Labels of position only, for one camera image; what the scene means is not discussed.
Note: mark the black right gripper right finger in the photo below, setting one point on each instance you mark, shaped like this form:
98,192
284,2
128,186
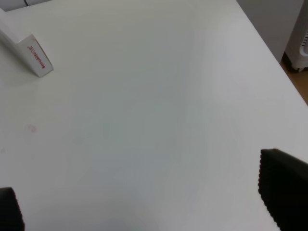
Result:
283,187

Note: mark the white cardboard box red text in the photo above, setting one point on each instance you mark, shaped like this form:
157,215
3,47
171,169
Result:
24,45

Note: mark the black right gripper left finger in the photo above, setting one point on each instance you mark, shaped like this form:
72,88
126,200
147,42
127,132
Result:
11,218

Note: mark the white appliance on floor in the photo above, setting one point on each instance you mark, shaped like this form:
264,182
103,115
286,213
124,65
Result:
297,47

